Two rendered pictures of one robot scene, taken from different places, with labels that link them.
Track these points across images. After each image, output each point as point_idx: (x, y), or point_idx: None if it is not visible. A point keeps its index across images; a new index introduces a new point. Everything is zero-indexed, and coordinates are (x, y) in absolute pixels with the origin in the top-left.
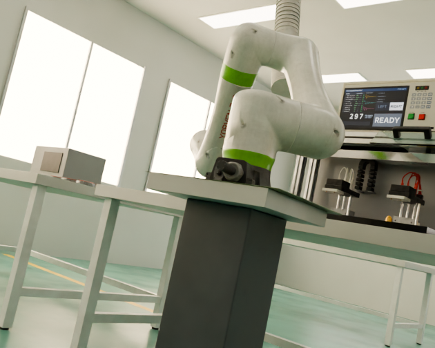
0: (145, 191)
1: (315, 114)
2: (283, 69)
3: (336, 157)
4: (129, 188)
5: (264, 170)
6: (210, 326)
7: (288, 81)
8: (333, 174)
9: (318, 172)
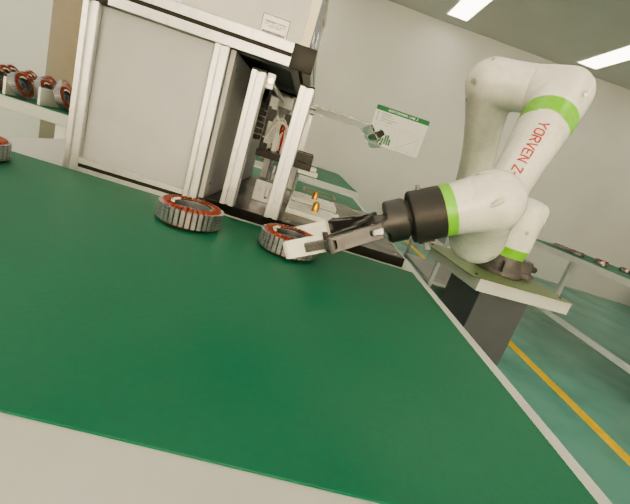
0: (524, 400)
1: None
2: (503, 117)
3: (241, 73)
4: (588, 475)
5: None
6: None
7: (497, 144)
8: (233, 105)
9: (227, 100)
